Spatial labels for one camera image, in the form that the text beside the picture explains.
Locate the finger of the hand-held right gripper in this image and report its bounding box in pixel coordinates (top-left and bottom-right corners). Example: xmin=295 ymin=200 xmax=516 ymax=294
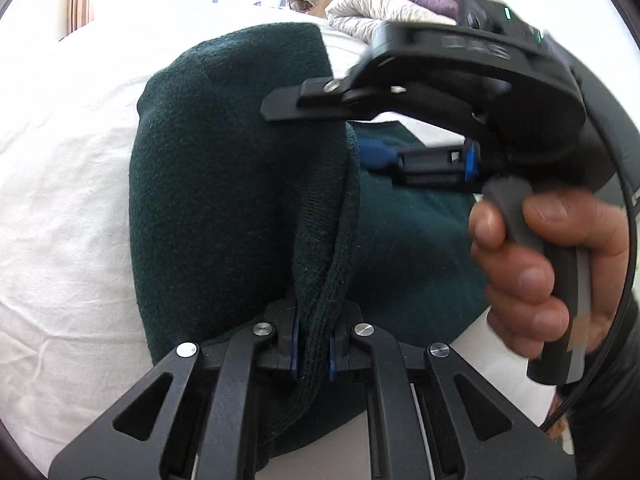
xmin=357 ymin=137 xmax=482 ymax=192
xmin=261 ymin=77 xmax=401 ymax=124

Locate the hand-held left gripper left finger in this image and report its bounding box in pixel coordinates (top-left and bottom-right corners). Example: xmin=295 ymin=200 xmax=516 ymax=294
xmin=49 ymin=296 xmax=304 ymax=480

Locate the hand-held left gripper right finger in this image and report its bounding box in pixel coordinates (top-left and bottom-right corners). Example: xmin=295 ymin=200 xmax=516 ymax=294
xmin=327 ymin=299 xmax=583 ymax=480

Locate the dark green knit sweater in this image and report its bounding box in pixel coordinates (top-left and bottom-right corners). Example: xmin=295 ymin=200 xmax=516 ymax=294
xmin=128 ymin=22 xmax=493 ymax=456

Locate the person's right hand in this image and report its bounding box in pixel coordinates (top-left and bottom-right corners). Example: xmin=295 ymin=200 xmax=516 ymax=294
xmin=469 ymin=192 xmax=632 ymax=361

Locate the folded white duvet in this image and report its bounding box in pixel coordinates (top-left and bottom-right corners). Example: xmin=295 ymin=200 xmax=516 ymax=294
xmin=325 ymin=0 xmax=461 ymax=45

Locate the purple pillow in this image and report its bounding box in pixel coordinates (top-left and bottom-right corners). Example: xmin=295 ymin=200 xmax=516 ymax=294
xmin=385 ymin=0 xmax=462 ymax=20

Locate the bed with white sheet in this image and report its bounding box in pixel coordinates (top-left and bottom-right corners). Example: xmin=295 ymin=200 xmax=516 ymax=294
xmin=0 ymin=0 xmax=640 ymax=480

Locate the black cable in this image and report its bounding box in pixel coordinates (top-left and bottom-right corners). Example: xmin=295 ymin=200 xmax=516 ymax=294
xmin=540 ymin=35 xmax=640 ymax=433

